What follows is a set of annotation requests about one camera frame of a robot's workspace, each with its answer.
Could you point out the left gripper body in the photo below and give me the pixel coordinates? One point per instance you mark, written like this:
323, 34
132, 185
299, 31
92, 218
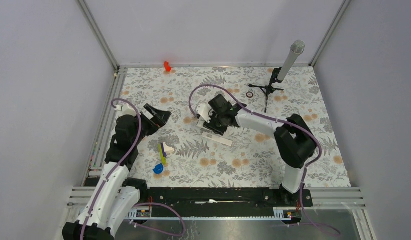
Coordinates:
148, 126

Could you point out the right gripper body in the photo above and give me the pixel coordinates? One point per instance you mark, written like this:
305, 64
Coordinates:
216, 124

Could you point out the white remote battery cover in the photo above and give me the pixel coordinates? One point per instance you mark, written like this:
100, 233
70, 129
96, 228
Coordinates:
217, 138

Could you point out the white remote control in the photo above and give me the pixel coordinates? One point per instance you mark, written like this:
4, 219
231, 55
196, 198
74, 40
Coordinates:
200, 124

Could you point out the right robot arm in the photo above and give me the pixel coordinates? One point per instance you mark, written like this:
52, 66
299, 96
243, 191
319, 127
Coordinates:
294, 140

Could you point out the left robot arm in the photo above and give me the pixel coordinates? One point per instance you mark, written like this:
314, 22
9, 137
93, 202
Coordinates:
116, 193

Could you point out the poker chip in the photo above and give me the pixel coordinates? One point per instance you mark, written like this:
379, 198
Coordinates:
249, 94

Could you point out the floral tablecloth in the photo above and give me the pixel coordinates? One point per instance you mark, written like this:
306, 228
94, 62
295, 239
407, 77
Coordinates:
253, 160

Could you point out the red toy block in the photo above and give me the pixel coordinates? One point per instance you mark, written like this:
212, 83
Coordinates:
167, 67

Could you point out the black microphone tripod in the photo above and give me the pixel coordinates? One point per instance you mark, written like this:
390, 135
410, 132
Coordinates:
269, 89

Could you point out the grey microphone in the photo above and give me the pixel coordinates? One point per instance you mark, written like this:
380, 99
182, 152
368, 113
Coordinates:
296, 49

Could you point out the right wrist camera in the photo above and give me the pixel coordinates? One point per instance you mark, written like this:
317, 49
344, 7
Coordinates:
202, 112

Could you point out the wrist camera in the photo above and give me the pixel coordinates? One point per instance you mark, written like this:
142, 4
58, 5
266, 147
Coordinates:
202, 112
126, 109

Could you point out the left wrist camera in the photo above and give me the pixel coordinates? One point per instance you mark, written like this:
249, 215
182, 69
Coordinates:
126, 109

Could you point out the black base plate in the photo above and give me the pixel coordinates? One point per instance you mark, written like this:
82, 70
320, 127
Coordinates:
206, 202

